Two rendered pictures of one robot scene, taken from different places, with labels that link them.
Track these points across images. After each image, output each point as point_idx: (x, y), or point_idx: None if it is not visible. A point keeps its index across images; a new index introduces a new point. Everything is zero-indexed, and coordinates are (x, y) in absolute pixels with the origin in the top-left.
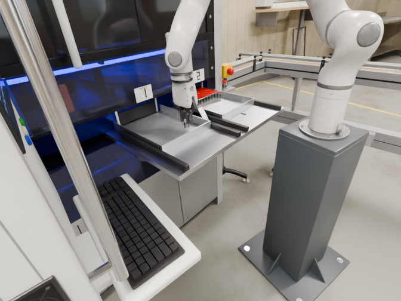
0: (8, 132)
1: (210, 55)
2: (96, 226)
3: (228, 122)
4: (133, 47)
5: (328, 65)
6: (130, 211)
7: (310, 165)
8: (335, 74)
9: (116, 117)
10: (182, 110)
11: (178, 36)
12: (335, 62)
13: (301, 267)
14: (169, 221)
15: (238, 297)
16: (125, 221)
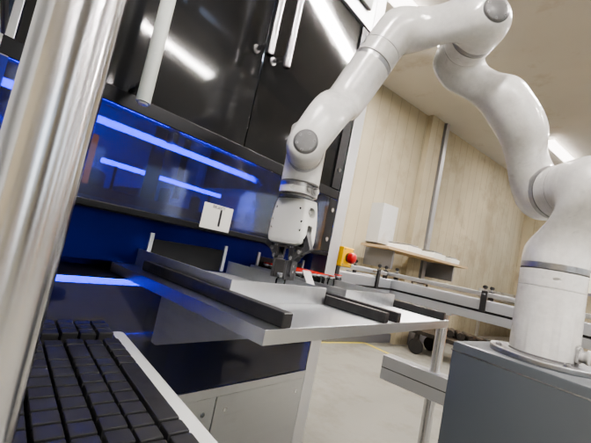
0: None
1: (328, 219)
2: (48, 13)
3: (358, 302)
4: (230, 143)
5: (545, 228)
6: (104, 378)
7: (537, 428)
8: (559, 243)
9: (149, 244)
10: (280, 255)
11: (321, 110)
12: (560, 221)
13: None
14: (209, 438)
15: None
16: (73, 392)
